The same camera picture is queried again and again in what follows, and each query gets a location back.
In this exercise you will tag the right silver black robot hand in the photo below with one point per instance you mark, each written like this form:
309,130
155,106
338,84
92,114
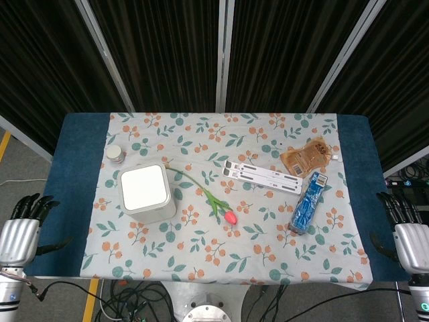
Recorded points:
413,245

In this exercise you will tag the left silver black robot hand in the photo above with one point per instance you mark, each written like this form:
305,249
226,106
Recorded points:
18,236

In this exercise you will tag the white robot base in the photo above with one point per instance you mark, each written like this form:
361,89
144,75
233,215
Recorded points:
207,303

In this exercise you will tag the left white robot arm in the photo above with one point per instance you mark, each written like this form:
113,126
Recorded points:
9,292

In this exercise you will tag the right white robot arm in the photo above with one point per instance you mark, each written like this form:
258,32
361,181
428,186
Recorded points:
419,295

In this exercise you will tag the white square box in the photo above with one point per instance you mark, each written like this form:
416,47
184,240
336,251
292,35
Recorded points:
145,193

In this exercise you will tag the black power strip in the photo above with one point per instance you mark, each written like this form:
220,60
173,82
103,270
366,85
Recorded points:
407,183

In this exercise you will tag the blue table cover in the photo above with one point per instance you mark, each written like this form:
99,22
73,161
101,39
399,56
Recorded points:
72,188

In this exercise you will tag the blue snack package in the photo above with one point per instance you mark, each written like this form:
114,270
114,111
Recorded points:
309,204

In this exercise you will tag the small white lidded jar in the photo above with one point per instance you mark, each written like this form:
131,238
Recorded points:
115,153

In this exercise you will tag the brown snack packet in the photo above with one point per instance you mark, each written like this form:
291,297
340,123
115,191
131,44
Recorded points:
306,157

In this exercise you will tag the white folding laptop stand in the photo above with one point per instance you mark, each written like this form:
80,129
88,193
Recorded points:
264,176

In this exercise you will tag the floral patterned tablecloth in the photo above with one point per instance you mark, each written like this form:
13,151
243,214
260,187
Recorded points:
221,255

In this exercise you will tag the pink artificial tulip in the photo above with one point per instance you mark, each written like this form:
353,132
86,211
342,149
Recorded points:
214,201

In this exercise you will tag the black folding screen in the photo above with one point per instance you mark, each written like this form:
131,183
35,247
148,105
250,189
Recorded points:
167,50

